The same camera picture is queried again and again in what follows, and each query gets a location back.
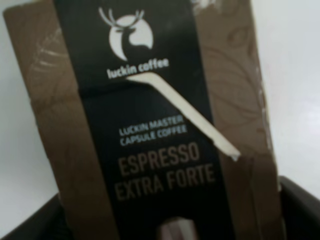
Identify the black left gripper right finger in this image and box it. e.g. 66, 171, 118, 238
279, 176, 320, 240

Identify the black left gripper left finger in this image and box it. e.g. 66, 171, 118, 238
2, 194, 73, 240

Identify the brown black coffee capsule box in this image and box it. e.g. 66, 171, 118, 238
3, 0, 286, 240

